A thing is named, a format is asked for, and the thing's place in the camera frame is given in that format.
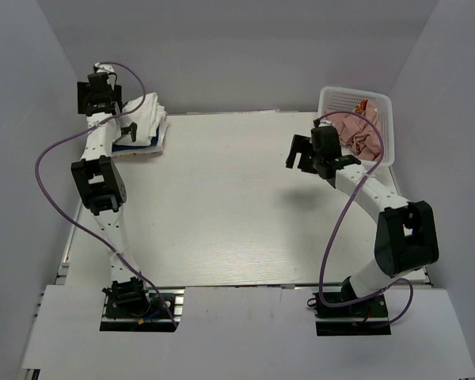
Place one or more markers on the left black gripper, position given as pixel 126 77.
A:
pixel 85 91

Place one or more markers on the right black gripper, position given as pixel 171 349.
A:
pixel 300 144

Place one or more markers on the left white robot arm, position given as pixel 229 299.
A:
pixel 98 181

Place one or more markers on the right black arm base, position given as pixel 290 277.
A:
pixel 367 318

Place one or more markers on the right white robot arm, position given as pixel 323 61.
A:
pixel 405 239

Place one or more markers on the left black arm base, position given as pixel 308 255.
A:
pixel 135 307

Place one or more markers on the folded white t shirt stack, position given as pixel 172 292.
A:
pixel 160 132

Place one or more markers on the folded blue t shirt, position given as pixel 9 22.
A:
pixel 154 147

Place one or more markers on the pink t shirt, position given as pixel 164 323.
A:
pixel 357 134

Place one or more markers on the white plastic basket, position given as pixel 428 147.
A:
pixel 335 100

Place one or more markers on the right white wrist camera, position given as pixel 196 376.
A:
pixel 322 122

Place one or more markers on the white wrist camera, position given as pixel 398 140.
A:
pixel 322 122
pixel 104 68

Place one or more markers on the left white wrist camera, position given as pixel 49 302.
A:
pixel 104 68

